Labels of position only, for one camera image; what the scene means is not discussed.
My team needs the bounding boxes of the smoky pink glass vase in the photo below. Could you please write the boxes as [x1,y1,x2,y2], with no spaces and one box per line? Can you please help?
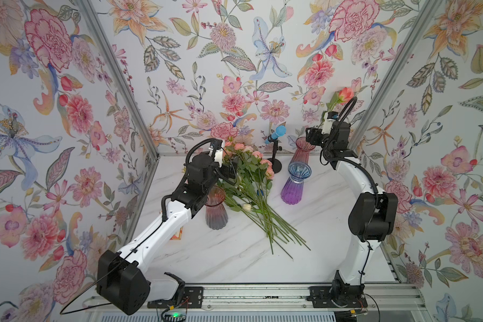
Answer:
[205,186,229,230]

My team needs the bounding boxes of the single red pink rose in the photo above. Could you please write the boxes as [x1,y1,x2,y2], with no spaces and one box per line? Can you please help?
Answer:
[319,87,358,128]

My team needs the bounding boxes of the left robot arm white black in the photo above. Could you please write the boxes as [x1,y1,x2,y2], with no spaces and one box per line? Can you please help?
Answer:
[97,150,223,315]

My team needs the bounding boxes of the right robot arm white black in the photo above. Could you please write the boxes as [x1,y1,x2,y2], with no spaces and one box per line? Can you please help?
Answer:
[306,120,398,307]

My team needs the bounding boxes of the red glass vase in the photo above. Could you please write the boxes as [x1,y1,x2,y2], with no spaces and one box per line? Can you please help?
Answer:
[291,137,315,164]

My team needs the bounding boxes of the purple blue glass vase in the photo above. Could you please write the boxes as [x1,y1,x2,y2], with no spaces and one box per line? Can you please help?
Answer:
[280,161,312,205]

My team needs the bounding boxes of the pink flower bouquet green stems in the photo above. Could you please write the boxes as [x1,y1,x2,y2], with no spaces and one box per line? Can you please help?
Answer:
[218,141,307,250]

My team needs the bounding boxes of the blue microphone on black stand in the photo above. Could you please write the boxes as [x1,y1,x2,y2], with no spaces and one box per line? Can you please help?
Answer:
[265,125,287,174]

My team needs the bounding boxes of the orange red card box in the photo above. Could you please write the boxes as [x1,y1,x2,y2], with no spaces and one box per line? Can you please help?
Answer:
[170,227,183,241]

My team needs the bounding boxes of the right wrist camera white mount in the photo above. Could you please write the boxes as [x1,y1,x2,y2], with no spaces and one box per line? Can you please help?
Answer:
[321,111,339,135]

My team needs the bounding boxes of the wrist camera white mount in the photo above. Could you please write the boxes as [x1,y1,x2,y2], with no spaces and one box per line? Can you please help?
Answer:
[321,111,339,135]
[209,145,224,168]

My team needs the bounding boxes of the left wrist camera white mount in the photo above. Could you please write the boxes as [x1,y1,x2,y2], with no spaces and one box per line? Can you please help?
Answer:
[209,145,224,168]

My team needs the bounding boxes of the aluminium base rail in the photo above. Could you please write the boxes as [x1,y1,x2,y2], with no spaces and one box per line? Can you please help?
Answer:
[84,283,432,321]

